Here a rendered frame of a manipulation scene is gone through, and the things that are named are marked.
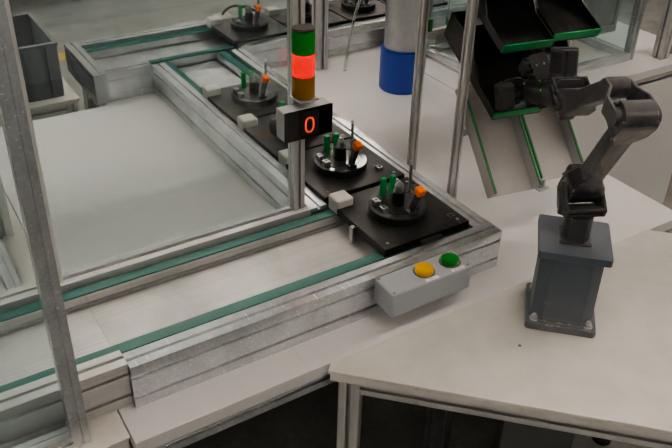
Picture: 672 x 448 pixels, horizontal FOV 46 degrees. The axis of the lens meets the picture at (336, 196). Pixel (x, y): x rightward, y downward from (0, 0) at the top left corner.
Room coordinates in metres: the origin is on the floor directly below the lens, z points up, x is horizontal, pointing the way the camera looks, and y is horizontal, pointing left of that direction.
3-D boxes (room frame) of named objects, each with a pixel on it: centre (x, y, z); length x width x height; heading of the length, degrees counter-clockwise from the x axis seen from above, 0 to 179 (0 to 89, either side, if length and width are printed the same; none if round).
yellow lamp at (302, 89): (1.59, 0.08, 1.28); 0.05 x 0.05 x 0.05
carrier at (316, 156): (1.81, -0.01, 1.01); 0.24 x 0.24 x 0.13; 33
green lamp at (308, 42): (1.59, 0.08, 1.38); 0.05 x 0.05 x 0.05
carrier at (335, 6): (3.13, -0.07, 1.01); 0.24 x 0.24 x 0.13; 33
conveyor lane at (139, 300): (1.45, 0.12, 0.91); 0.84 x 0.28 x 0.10; 123
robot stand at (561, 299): (1.37, -0.50, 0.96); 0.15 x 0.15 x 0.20; 78
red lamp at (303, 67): (1.59, 0.08, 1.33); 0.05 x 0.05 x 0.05
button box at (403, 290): (1.37, -0.19, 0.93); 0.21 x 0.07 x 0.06; 123
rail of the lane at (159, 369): (1.32, 0.00, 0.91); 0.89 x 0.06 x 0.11; 123
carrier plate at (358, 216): (1.59, -0.15, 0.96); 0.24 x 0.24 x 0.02; 33
